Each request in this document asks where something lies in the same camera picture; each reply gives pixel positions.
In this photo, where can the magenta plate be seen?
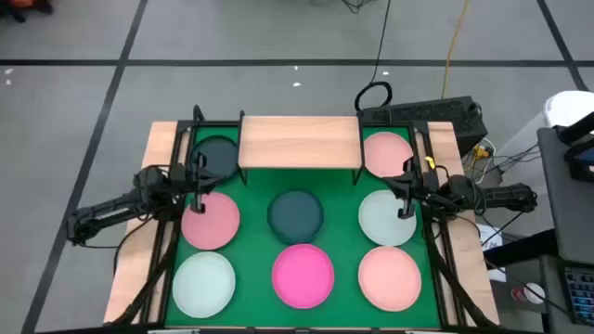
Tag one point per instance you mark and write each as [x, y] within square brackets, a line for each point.
[302, 276]

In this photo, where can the light pink plate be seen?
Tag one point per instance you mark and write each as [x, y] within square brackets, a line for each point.
[385, 150]

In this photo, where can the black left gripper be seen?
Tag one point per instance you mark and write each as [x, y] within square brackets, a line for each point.
[183, 183]

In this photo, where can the black monitor device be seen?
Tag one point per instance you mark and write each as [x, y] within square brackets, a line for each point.
[580, 162]

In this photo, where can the wooden shelf with black legs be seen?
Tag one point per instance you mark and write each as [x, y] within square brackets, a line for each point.
[299, 141]

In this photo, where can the grey desk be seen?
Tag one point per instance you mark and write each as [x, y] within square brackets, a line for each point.
[566, 218]

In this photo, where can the yellow plug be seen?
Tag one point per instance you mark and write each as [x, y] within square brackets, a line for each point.
[480, 150]

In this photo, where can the salmon plate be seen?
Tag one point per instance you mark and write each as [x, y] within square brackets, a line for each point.
[390, 278]

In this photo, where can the green table mat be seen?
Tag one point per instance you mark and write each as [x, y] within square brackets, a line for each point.
[260, 260]

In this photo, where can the black metal table frame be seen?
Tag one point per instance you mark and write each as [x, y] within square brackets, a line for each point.
[184, 126]

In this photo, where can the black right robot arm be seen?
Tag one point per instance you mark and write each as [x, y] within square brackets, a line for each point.
[501, 195]

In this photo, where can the red and white roll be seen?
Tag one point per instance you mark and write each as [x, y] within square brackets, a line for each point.
[526, 293]

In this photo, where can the pale mint plate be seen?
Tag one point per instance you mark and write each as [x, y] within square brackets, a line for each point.
[203, 285]
[380, 220]

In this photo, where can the white paper sheet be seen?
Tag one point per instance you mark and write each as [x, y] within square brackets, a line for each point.
[489, 234]

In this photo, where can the black computer case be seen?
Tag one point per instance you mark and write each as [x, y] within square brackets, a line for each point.
[427, 116]

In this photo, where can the black keyboard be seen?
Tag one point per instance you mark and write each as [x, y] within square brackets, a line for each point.
[580, 292]

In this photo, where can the dark teal plate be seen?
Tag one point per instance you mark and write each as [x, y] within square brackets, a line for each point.
[218, 155]
[295, 215]

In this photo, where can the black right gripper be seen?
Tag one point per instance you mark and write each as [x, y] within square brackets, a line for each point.
[394, 184]

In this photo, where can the yellow tag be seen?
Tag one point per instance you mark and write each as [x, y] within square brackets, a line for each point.
[430, 162]

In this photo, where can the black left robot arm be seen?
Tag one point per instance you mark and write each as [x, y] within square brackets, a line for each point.
[107, 213]

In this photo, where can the white translucent bin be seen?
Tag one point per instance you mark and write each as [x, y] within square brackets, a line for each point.
[571, 106]

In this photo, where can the black chair base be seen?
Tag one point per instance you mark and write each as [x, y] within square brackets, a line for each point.
[28, 7]

